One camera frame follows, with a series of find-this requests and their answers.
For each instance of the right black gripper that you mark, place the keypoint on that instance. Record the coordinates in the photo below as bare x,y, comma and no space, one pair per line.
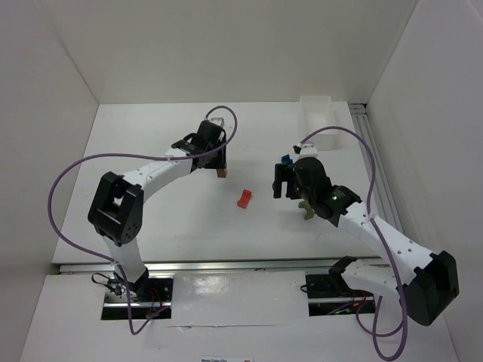
281,181

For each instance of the green wood block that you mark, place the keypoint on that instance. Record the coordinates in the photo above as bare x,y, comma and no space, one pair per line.
309,212

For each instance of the aluminium rail front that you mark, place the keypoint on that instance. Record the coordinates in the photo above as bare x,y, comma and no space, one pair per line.
216,266

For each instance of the aluminium rail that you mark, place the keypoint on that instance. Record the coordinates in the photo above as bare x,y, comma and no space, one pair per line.
383,200
216,266

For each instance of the aluminium rail right side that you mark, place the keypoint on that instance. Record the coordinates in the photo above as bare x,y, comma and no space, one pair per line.
383,200

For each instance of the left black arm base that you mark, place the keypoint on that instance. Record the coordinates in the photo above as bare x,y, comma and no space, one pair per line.
152,303

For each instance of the white perforated plastic bin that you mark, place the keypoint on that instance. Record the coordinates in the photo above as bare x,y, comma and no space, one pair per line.
317,112

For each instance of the brown wood block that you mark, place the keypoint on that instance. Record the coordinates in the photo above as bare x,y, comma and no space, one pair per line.
221,172

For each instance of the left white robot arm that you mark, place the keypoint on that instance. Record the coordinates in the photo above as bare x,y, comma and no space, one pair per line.
116,212

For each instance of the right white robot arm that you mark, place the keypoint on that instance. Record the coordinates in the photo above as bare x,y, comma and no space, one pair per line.
425,281

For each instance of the blue wood block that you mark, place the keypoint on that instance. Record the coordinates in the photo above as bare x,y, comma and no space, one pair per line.
286,159

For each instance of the white label with text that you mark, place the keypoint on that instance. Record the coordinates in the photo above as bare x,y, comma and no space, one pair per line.
224,359

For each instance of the red wood block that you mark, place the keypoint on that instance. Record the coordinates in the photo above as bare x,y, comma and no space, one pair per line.
245,198

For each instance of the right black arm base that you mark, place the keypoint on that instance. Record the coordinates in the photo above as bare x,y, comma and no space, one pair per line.
328,293

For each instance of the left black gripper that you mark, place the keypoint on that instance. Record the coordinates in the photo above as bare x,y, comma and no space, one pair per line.
217,157

